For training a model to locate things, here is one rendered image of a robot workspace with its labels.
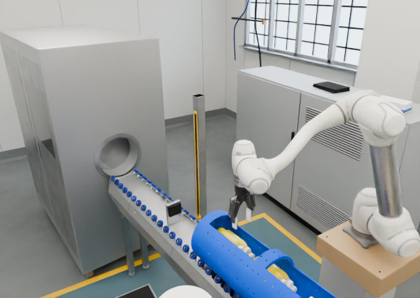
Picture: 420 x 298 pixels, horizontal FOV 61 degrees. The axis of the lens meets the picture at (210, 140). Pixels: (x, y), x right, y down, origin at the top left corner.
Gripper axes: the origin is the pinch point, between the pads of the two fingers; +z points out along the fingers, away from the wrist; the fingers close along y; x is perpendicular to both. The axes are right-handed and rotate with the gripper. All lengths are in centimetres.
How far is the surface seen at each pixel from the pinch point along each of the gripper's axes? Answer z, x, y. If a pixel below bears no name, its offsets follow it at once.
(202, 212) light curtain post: 52, -77, -32
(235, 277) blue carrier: 18.6, 12.0, 13.9
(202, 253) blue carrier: 21.7, -13.1, 14.3
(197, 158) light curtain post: 7, -79, -30
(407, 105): -19, -10, -177
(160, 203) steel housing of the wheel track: 39, -91, -4
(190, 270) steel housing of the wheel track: 44, -28, 13
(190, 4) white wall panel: -78, -425, -266
